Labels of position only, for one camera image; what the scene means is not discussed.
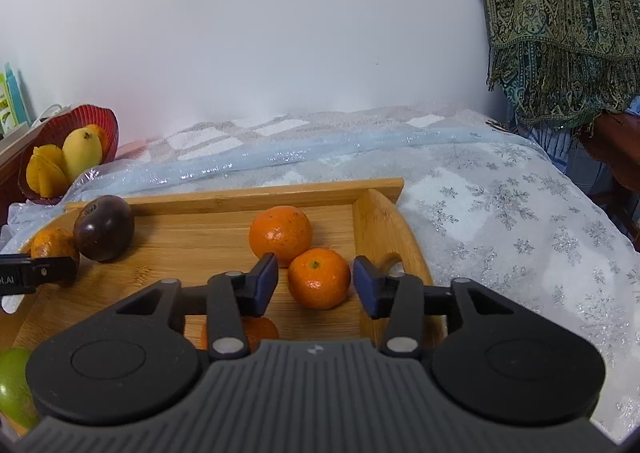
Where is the dark purple round fruit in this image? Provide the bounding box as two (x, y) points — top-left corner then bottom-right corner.
(73, 195), (135, 263)

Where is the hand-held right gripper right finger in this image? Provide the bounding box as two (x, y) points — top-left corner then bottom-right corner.
(353, 255), (523, 359)

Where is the small mandarin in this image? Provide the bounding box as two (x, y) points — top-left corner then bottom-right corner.
(287, 248), (352, 310)
(201, 315), (280, 353)
(249, 206), (314, 269)

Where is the red fruit bowl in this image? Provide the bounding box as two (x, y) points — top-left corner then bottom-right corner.
(17, 104), (120, 206)

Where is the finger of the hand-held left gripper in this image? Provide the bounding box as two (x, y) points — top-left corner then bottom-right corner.
(0, 254), (79, 290)

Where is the orange in bowl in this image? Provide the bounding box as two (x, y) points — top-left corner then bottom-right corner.
(86, 124), (110, 156)

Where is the wooden cabinet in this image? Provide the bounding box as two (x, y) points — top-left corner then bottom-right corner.
(0, 125), (41, 229)

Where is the yellow mango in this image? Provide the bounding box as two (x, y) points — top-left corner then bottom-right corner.
(62, 129), (103, 182)

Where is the green apple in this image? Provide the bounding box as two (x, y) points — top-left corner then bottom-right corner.
(0, 346), (42, 430)

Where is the yellow starfruit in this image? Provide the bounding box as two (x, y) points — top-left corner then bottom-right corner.
(26, 144), (70, 198)

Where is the wooden serving tray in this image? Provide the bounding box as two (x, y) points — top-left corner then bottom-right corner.
(0, 178), (449, 436)

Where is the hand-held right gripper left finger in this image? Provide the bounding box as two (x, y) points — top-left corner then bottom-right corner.
(115, 252), (279, 360)

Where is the green patterned fringed scarf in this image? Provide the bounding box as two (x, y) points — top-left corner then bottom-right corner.
(472, 0), (640, 130)

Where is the wooden furniture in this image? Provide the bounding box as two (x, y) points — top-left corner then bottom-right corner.
(580, 110), (640, 254)

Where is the large orange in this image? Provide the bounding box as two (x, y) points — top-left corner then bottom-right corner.
(30, 227), (81, 274)

